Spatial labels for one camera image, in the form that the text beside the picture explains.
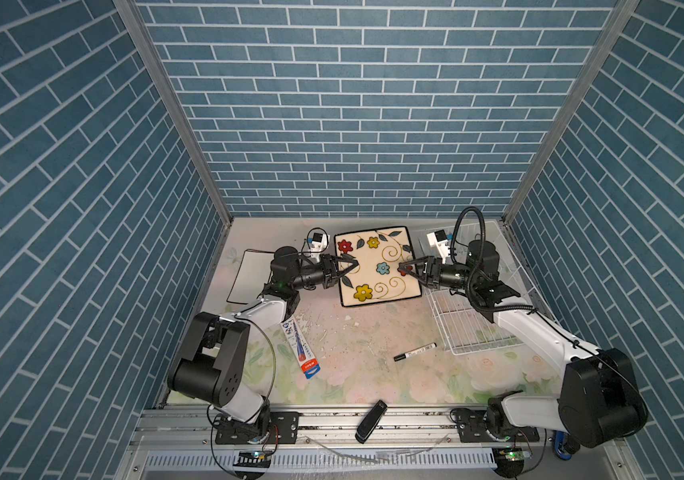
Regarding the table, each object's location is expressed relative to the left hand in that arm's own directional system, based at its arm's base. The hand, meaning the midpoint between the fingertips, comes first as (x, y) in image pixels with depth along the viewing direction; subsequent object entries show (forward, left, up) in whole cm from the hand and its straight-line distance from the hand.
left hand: (356, 268), depth 78 cm
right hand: (-2, -11, +2) cm, 12 cm away
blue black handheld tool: (-38, -50, -21) cm, 67 cm away
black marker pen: (-14, -17, -22) cm, 31 cm away
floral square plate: (+5, -6, 0) cm, 8 cm away
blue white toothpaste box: (-12, +16, -23) cm, 30 cm away
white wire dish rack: (-8, -32, -20) cm, 39 cm away
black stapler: (-32, -3, -19) cm, 37 cm away
